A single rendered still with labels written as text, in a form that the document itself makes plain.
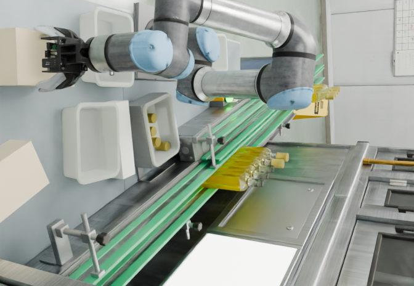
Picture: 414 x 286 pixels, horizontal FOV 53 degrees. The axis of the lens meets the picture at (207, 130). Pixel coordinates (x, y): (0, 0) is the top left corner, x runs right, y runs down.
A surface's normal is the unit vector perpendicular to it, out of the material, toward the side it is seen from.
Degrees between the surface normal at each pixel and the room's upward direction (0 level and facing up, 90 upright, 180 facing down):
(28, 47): 0
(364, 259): 90
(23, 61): 0
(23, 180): 0
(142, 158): 90
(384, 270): 90
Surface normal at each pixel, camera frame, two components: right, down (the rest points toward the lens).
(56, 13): 0.88, 0.04
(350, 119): -0.45, 0.33
